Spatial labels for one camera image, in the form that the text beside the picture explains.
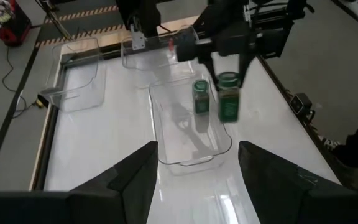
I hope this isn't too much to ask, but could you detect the black stand pole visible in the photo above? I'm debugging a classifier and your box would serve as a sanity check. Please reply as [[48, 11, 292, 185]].
[[35, 0, 74, 42]]

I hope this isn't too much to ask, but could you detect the clear plastic bin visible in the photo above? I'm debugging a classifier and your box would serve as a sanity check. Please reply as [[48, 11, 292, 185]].
[[121, 26, 200, 72], [40, 37, 108, 113], [149, 74, 233, 175]]

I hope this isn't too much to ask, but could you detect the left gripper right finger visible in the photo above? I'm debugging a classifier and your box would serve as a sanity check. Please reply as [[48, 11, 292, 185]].
[[237, 141, 343, 224]]

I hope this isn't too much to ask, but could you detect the black table-level camera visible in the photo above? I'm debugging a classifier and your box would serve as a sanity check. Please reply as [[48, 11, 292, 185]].
[[289, 92, 314, 115]]

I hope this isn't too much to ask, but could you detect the red cart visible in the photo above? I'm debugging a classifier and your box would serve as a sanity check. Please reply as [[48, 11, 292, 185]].
[[0, 0, 33, 48]]

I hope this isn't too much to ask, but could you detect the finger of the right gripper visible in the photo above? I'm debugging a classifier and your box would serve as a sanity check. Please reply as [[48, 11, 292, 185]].
[[237, 54, 256, 88], [203, 58, 221, 91]]

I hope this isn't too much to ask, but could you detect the black floor cable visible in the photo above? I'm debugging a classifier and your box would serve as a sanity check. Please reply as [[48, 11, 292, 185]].
[[1, 46, 28, 119]]

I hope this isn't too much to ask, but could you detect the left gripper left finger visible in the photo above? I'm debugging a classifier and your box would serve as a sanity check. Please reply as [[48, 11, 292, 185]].
[[68, 141, 160, 224]]

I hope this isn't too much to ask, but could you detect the green oregano spice jar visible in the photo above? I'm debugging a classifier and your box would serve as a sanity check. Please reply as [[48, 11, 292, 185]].
[[191, 79, 211, 115], [216, 72, 241, 124]]

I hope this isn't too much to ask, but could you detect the black table frame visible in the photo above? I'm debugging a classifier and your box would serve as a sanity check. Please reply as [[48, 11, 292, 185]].
[[29, 15, 343, 192]]

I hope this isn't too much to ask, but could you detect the small black mounted device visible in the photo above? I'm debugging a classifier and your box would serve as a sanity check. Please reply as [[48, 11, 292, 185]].
[[35, 93, 52, 109]]

